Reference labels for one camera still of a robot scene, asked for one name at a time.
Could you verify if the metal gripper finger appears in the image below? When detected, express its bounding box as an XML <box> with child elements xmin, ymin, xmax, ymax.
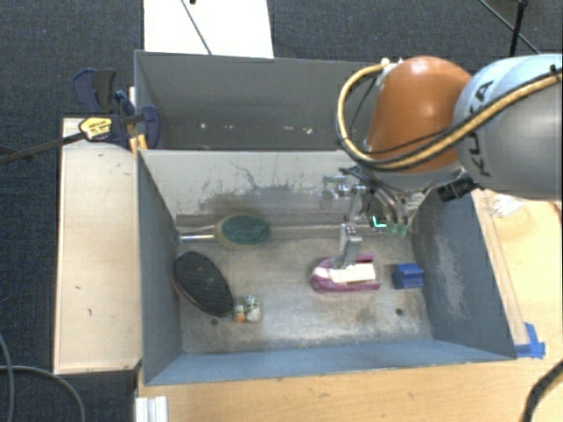
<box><xmin>337</xmin><ymin>222</ymin><xmax>363</xmax><ymax>269</ymax></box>
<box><xmin>318</xmin><ymin>174</ymin><xmax>355</xmax><ymax>211</ymax></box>

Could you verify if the purple and cream toy shoe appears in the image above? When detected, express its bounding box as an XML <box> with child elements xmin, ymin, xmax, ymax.
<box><xmin>310</xmin><ymin>253</ymin><xmax>382</xmax><ymax>295</ymax></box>

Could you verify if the blue ribbed block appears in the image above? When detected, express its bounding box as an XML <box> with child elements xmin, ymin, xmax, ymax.
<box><xmin>391</xmin><ymin>261</ymin><xmax>426</xmax><ymax>291</ymax></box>

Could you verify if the grey metal bin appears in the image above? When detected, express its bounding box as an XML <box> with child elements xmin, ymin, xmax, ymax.
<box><xmin>133</xmin><ymin>49</ymin><xmax>518</xmax><ymax>387</ymax></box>

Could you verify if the small white and orange toy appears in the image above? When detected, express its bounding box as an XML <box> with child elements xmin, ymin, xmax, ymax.
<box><xmin>232</xmin><ymin>295</ymin><xmax>263</xmax><ymax>324</ymax></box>

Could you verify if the black oval mesh brush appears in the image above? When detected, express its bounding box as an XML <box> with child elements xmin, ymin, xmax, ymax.
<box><xmin>171</xmin><ymin>251</ymin><xmax>236</xmax><ymax>318</ymax></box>

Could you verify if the pale wood board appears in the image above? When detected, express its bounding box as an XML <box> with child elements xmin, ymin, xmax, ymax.
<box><xmin>52</xmin><ymin>117</ymin><xmax>144</xmax><ymax>375</ymax></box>

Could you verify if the black cylinder on white bracket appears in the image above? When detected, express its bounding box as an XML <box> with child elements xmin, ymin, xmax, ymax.
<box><xmin>436</xmin><ymin>175</ymin><xmax>477</xmax><ymax>204</ymax></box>

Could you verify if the green oval brush metal handle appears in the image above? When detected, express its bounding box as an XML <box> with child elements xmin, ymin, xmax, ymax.
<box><xmin>177</xmin><ymin>213</ymin><xmax>272</xmax><ymax>251</ymax></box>

